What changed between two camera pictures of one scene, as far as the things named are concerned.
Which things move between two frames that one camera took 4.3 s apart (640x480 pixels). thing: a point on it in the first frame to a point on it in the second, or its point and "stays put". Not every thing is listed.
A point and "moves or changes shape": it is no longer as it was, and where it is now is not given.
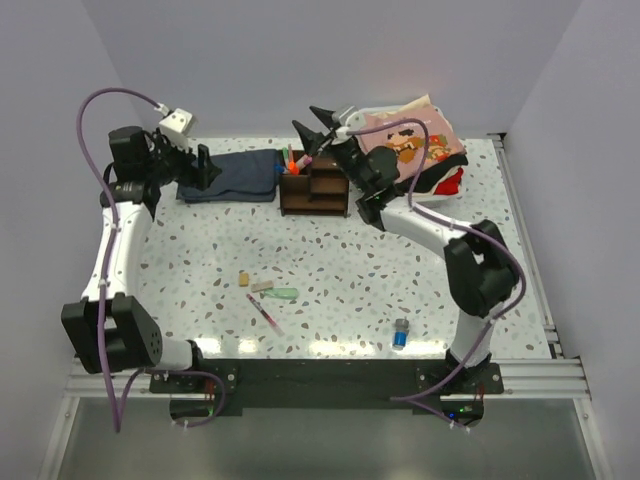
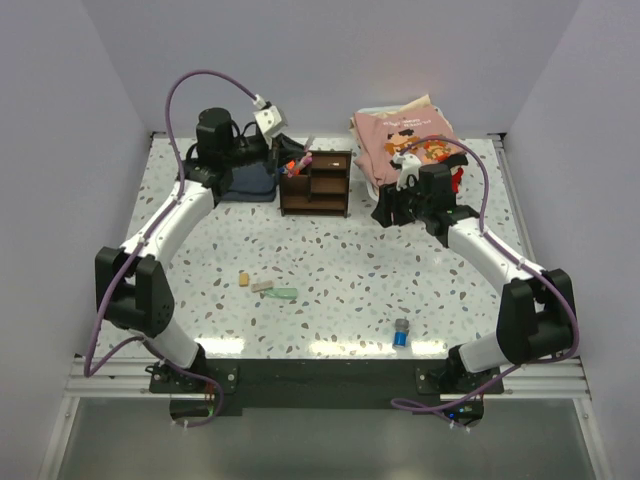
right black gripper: x=310 y=141 to x=389 y=201
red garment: x=451 y=185 stays put
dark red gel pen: x=266 y=315 moves or changes shape
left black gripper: x=193 y=176 to x=282 y=148
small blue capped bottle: x=401 y=333 stays put
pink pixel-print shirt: x=407 y=140 stays put
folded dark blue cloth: x=247 y=175 stays put
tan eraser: x=256 y=287 stays put
